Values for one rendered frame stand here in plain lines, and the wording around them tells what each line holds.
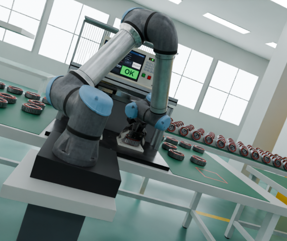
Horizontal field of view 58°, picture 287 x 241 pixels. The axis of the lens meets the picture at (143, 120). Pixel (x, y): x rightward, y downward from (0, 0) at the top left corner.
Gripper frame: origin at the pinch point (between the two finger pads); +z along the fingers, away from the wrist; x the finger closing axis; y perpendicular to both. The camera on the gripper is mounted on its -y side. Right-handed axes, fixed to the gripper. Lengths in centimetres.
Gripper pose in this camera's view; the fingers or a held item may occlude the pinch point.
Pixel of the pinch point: (130, 141)
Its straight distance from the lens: 152.3
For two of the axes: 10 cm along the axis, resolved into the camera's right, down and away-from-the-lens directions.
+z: -3.7, 7.2, 5.9
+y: -0.3, 6.3, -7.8
